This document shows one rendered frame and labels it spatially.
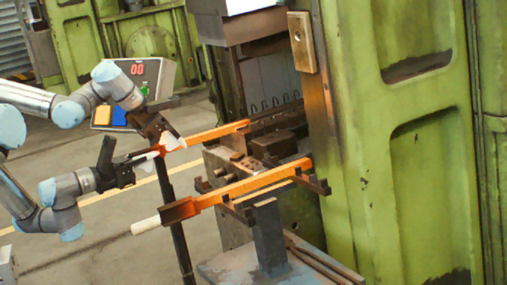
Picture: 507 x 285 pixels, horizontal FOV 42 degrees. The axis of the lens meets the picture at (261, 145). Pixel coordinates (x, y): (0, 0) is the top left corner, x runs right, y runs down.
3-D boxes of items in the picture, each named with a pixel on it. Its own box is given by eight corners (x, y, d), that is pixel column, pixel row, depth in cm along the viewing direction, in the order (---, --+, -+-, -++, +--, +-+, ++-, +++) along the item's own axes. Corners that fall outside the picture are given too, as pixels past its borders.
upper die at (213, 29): (226, 47, 199) (220, 16, 196) (199, 42, 216) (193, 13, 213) (339, 16, 217) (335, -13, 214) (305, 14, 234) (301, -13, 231)
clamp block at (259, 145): (267, 165, 201) (263, 145, 198) (253, 159, 208) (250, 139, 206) (299, 153, 206) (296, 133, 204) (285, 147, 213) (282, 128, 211)
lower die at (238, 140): (247, 156, 211) (243, 131, 208) (219, 144, 228) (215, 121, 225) (352, 118, 229) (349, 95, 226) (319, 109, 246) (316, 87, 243)
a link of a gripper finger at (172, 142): (175, 160, 205) (155, 139, 202) (188, 145, 206) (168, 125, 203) (178, 160, 202) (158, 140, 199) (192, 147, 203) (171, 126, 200)
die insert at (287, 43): (253, 57, 209) (249, 38, 207) (241, 55, 215) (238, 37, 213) (330, 35, 222) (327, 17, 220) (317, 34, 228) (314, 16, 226)
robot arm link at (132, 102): (130, 83, 199) (139, 86, 192) (140, 93, 201) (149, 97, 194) (112, 101, 197) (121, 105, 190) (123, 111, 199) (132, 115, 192)
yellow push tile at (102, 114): (106, 125, 253) (110, 105, 254) (93, 124, 258) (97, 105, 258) (110, 125, 255) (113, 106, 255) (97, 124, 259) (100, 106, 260)
